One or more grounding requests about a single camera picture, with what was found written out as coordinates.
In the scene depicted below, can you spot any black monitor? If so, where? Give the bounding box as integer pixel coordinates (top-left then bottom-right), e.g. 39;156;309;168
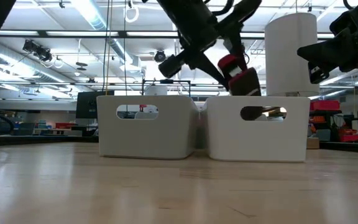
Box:
75;90;116;120

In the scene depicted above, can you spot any light grey plastic bin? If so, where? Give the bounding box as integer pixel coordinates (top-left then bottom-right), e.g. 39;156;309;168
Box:
96;94;200;161

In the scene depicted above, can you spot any black shelving rack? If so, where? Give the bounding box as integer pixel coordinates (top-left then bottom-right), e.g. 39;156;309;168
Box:
308;108;358;146

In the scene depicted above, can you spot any black ceiling-hung camera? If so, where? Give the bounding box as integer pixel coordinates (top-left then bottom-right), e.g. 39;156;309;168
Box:
154;49;167;63
22;39;53;62

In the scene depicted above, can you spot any white table lamp wooden base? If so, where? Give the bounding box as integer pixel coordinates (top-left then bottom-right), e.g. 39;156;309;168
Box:
264;12;321;150

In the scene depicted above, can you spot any red storage bin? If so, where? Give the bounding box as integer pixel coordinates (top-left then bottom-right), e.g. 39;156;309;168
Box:
309;99;341;113

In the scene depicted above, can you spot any black aluminium table frame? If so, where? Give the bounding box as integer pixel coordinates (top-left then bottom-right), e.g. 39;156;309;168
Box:
0;133;358;154

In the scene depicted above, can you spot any black hanging cable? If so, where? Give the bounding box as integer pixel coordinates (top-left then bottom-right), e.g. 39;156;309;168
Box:
102;0;111;93

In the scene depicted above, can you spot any red stapler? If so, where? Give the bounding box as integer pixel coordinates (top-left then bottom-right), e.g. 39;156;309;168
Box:
217;54;262;97

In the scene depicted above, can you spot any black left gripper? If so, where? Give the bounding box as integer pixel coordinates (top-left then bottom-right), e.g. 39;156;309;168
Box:
157;0;264;91

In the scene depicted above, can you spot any black camera gantry frame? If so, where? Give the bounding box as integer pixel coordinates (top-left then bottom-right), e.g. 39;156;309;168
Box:
141;78;192;96

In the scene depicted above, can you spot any white plastic bin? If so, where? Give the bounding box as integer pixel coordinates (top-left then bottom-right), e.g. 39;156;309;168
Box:
204;95;311;164

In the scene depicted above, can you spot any white hanging ring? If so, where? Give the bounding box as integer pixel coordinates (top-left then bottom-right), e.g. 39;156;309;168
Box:
124;5;140;24

